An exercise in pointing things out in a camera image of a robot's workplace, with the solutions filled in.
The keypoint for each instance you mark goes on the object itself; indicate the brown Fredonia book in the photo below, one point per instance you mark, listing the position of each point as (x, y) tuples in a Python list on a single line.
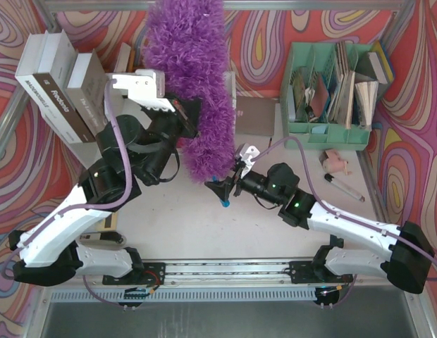
[(54, 72)]

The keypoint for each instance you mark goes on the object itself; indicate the grey book in organizer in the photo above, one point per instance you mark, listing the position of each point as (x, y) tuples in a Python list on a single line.
[(375, 63)]

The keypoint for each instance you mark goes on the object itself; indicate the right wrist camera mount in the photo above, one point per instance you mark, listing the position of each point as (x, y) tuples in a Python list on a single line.
[(244, 155)]

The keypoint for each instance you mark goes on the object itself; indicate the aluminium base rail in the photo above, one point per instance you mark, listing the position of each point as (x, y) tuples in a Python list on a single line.
[(222, 281)]

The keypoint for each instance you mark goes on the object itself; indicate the green file organizer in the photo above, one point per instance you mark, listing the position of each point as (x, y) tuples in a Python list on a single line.
[(324, 101)]

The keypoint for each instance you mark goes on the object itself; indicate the white wooden bookshelf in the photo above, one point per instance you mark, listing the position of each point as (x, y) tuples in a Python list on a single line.
[(88, 153)]

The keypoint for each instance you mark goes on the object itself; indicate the purple fluffy duster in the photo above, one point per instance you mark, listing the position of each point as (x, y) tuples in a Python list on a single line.
[(186, 40)]

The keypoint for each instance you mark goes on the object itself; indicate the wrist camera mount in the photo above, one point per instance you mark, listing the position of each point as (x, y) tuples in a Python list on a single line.
[(244, 155), (145, 87)]

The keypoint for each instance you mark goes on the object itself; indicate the white marker pen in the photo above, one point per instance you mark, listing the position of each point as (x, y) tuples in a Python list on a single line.
[(344, 187)]

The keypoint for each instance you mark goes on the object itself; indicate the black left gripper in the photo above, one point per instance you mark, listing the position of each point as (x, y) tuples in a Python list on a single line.
[(189, 115)]

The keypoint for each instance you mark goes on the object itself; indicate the pink pig figurine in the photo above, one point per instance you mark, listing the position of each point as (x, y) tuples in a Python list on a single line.
[(332, 162)]

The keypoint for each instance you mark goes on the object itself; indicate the taupe Lonely City book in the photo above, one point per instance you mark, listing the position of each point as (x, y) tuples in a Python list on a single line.
[(86, 90)]

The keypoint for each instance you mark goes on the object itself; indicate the white Mademoiselle book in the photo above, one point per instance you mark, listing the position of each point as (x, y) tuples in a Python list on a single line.
[(26, 75)]

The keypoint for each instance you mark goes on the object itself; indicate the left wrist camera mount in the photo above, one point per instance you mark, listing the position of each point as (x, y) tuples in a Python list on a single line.
[(145, 87)]

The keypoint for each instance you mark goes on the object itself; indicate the white black stapler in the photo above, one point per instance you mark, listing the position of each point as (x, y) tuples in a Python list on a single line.
[(98, 238)]

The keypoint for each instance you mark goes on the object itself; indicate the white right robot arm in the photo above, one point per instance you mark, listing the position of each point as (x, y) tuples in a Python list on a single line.
[(402, 255)]

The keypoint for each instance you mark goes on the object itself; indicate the small yellow book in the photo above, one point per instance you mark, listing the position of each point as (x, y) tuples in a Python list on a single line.
[(110, 223)]

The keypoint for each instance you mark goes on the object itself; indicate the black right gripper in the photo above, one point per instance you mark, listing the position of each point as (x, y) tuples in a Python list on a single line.
[(236, 184)]

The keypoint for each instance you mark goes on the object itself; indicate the books behind shelf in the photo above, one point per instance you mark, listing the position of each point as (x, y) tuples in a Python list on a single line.
[(128, 60)]

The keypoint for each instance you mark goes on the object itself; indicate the grey notebook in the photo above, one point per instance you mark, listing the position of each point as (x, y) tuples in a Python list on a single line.
[(255, 116)]

